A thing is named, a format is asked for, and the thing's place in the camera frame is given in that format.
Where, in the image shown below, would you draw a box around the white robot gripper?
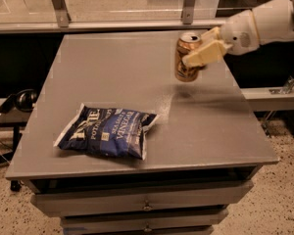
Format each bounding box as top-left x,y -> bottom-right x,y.
182,10 -> 260,68

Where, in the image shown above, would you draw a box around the blue chip bag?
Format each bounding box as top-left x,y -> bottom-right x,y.
54,104 -> 158,160

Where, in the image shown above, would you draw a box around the grey drawer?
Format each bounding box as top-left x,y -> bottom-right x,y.
61,210 -> 228,235
31,180 -> 253,217

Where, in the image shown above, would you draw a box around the right metal railing post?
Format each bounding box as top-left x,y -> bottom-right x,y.
181,0 -> 196,24

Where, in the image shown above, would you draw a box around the upper grey drawer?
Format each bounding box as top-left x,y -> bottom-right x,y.
31,180 -> 253,217

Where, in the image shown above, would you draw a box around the left metal railing post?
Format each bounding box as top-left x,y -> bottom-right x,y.
51,0 -> 71,27

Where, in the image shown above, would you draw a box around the lower grey drawer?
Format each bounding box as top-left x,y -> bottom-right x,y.
61,210 -> 228,235

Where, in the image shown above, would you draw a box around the black side stand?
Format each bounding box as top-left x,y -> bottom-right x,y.
0,120 -> 27,192

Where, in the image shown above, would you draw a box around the orange soda can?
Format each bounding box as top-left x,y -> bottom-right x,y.
174,31 -> 204,83

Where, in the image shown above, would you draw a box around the black headphones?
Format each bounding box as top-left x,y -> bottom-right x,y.
0,89 -> 38,114

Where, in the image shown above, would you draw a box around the metal railing post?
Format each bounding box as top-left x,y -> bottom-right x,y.
51,0 -> 71,27
181,0 -> 196,24

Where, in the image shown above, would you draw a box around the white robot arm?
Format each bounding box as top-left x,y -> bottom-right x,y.
182,0 -> 294,68

